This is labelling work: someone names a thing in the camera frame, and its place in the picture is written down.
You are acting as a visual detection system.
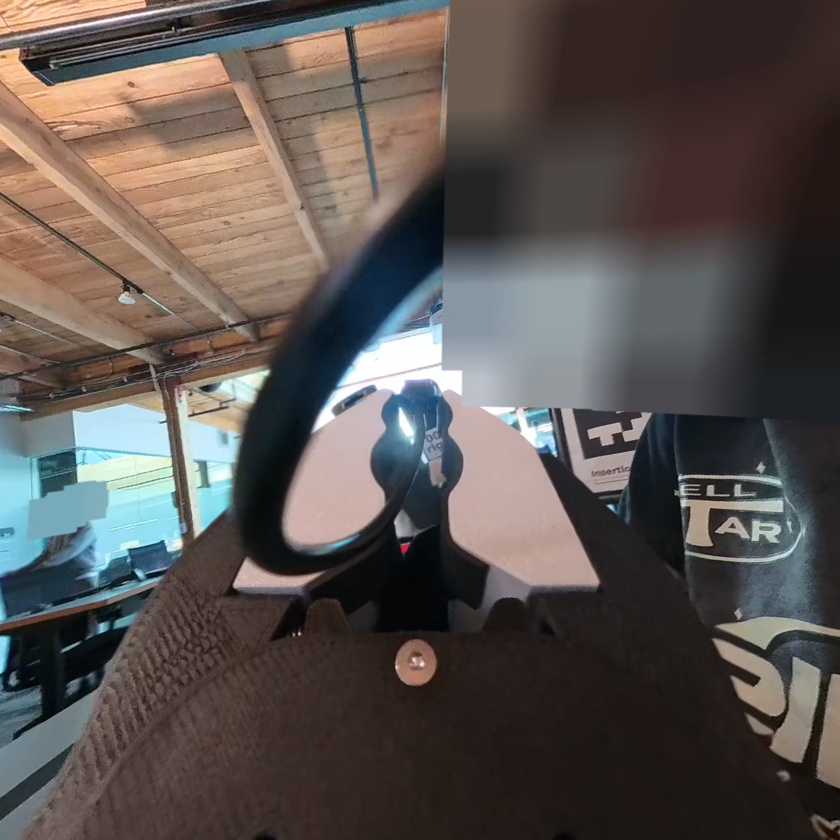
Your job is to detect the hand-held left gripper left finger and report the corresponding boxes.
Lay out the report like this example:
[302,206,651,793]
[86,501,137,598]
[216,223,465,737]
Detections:
[233,400,398,598]

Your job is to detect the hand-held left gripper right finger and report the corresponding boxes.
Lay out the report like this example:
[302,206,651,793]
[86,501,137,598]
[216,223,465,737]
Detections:
[440,390,601,619]

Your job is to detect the thin black usb cable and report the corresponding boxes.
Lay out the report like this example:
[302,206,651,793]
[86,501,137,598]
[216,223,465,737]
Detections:
[233,177,448,576]

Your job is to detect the square marker sign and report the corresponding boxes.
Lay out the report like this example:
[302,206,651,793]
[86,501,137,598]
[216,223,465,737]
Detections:
[554,408,652,497]

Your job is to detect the open black laptop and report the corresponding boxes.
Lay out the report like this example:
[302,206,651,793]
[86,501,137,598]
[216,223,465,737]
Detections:
[128,541,176,580]

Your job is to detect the person's black printed shirt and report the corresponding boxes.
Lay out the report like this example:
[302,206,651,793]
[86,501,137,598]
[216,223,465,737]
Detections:
[617,413,840,840]

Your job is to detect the office desk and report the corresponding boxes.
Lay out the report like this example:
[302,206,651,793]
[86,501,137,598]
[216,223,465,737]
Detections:
[0,577,163,718]

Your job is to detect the black ceiling light bar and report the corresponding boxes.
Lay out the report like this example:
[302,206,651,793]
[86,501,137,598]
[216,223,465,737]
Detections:
[20,0,448,88]

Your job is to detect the wooden support post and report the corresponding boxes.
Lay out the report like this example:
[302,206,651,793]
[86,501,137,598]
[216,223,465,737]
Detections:
[161,377,202,540]

